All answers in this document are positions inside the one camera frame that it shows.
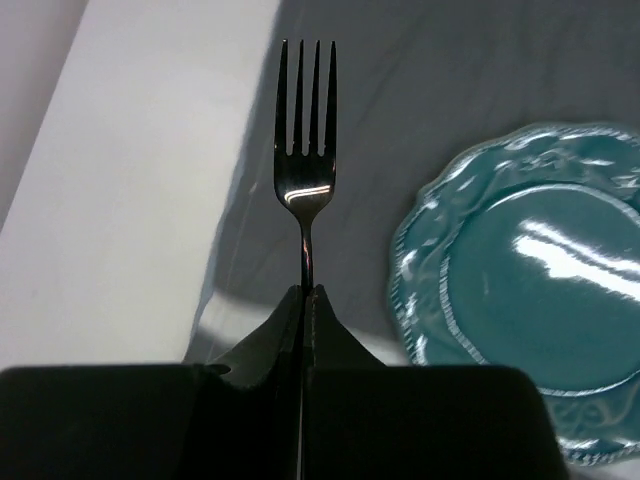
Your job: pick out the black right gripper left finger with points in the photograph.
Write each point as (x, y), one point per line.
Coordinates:
(250, 404)

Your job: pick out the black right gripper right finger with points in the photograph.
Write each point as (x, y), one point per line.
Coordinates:
(338, 426)

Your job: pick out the silver metal fork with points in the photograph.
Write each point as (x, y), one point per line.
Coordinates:
(305, 177)

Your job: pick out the teal ceramic plate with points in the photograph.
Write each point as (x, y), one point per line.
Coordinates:
(524, 252)

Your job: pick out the grey striped cloth placemat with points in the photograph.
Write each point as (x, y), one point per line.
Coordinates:
(420, 82)

